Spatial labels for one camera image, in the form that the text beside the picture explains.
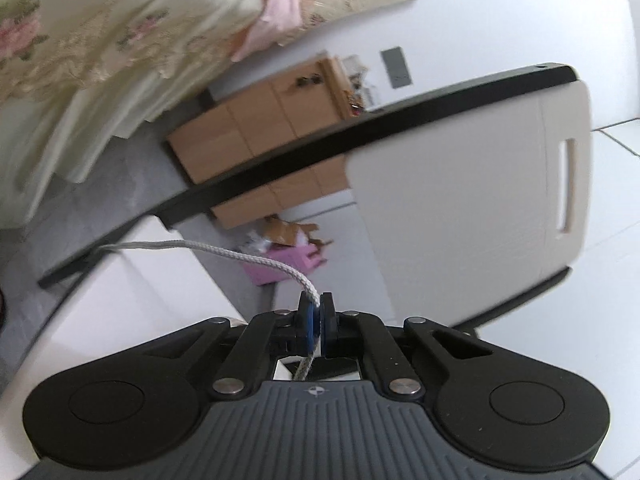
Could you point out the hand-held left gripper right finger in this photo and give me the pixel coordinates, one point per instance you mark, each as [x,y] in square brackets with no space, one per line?
[327,325]

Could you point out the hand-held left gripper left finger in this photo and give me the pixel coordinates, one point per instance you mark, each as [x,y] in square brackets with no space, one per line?
[309,325]

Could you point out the white shoelace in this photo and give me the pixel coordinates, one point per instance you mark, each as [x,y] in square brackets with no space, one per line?
[240,256]

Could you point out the pink box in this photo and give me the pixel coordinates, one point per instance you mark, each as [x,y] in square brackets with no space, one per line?
[290,262]

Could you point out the crumpled clear plastic bag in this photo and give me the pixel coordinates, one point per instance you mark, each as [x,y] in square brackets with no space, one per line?
[255,244]

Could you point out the brown cardboard box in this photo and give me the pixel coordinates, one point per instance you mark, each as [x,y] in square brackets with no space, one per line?
[285,230]

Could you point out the wooden nightstand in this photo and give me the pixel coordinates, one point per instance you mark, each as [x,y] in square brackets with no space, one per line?
[250,125]

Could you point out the small dark key bunch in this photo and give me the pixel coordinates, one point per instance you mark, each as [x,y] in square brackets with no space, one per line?
[307,80]

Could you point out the pink pastel duvet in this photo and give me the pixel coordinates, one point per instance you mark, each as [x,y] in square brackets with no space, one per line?
[280,5]

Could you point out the cream quilted bed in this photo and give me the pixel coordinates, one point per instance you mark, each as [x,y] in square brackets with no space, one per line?
[100,60]

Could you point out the white chair with black frame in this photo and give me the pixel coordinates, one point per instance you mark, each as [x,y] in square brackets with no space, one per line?
[450,200]

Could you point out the grey wall outlet plate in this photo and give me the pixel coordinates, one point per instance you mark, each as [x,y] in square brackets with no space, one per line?
[396,67]

